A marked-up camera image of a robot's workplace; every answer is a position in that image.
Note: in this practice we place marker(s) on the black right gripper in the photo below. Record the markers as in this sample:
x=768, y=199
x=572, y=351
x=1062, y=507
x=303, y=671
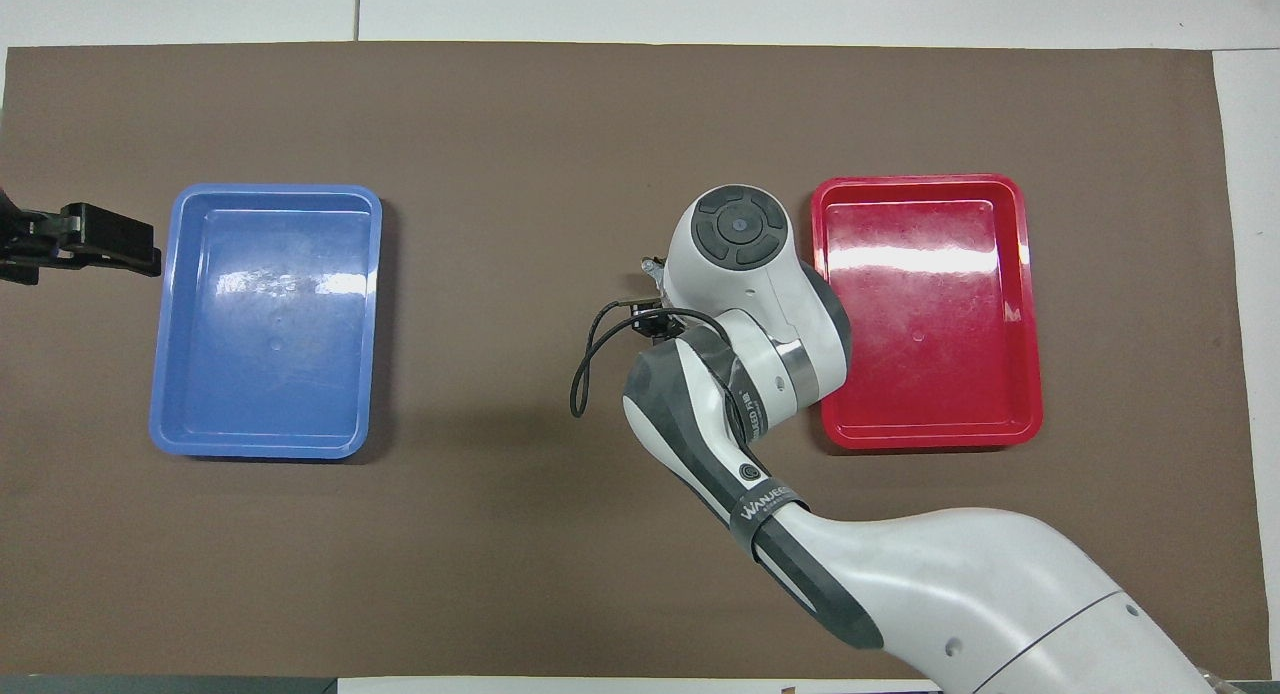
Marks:
x=657, y=324

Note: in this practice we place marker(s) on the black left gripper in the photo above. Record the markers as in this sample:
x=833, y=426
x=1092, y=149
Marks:
x=25, y=244

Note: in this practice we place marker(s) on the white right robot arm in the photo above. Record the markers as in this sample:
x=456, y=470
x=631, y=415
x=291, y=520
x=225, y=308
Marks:
x=950, y=594

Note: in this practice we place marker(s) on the blue plastic tray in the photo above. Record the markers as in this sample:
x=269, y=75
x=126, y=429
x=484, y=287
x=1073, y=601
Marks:
x=270, y=374

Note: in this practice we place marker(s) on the red plastic tray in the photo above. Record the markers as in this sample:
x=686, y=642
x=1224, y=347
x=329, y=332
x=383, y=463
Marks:
x=930, y=354

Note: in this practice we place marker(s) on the brown table mat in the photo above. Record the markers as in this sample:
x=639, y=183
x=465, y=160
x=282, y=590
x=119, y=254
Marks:
x=400, y=574

